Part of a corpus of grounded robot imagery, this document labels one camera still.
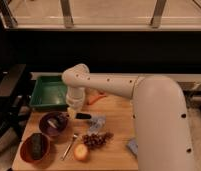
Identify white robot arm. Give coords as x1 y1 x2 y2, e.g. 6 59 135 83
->
62 64 195 171

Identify purple bowl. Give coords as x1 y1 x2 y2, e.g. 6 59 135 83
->
39 112 68 137

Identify red bowl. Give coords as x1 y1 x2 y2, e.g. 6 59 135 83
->
20 133 50 163

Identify green plastic tray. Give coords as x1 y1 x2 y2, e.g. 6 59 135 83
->
30 75 67 110

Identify crumpled grey cloth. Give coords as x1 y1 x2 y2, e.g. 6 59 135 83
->
87 116 106 135

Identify orange carrot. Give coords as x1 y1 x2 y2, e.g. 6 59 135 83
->
87 94 105 105

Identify bunch of purple grapes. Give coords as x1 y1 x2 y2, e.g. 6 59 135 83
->
82 132 114 149

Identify wooden cutting board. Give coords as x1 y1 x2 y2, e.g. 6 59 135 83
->
12 95 138 171

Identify yellow red apple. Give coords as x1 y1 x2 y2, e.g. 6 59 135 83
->
73 144 89 161

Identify dark sponge block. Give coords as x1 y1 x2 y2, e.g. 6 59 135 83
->
31 133 44 160

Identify black chair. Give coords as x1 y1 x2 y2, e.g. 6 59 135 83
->
0 64 32 138

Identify blue sponge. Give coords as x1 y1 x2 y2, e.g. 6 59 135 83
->
127 138 138 155

